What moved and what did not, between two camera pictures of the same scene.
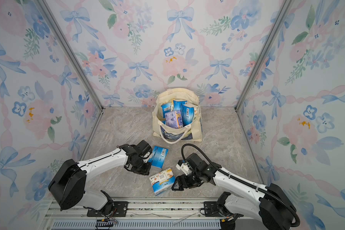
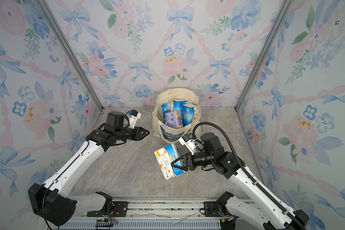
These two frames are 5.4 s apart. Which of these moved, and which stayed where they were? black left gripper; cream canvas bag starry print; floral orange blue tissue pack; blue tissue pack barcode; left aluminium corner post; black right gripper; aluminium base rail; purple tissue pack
Moved: black left gripper; black right gripper; floral orange blue tissue pack
Stayed: left aluminium corner post; aluminium base rail; blue tissue pack barcode; purple tissue pack; cream canvas bag starry print
